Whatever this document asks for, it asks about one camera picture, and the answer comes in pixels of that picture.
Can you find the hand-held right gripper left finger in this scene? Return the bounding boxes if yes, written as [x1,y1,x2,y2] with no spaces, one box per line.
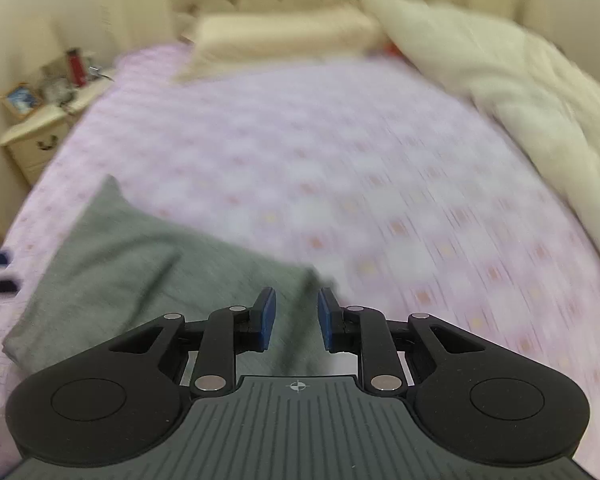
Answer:
[107,287,277,393]

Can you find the small picture frame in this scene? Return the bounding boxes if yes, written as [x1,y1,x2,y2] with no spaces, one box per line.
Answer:
[1,82,43,121]

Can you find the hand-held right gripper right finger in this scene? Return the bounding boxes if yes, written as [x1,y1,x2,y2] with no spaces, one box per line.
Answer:
[318,287,491,396]

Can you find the cream duvet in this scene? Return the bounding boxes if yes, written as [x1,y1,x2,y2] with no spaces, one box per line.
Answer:
[362,0,600,271]

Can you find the pink patterned bed sheet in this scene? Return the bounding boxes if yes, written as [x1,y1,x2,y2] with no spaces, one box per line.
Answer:
[0,42,600,480]

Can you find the beige satin pillow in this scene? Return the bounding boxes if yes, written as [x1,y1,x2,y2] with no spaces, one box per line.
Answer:
[175,5,391,83]

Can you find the red bottle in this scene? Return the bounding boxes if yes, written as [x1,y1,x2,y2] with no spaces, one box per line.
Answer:
[66,47,87,88]

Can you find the grey pants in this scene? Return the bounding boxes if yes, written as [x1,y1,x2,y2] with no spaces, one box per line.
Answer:
[2,175,341,376]

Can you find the cream nightstand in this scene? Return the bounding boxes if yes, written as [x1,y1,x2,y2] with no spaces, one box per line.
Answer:
[0,67,116,186]

